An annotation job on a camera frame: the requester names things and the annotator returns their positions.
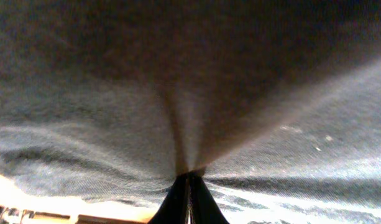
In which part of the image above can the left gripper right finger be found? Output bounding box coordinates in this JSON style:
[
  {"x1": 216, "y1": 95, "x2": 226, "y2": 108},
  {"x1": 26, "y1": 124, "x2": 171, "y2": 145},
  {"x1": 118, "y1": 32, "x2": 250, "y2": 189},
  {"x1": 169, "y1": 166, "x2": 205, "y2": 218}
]
[{"x1": 190, "y1": 174, "x2": 229, "y2": 224}]

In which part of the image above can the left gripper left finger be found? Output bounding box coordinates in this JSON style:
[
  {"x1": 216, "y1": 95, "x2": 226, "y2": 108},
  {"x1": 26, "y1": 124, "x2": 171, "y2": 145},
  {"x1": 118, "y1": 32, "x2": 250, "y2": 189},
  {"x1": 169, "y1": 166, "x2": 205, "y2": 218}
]
[{"x1": 148, "y1": 174, "x2": 188, "y2": 224}]

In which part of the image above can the dark navy t-shirt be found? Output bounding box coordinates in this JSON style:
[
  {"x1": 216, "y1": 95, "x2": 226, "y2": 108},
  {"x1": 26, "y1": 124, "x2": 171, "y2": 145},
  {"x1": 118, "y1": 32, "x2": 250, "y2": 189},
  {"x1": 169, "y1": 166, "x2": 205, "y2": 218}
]
[{"x1": 0, "y1": 1, "x2": 381, "y2": 223}]

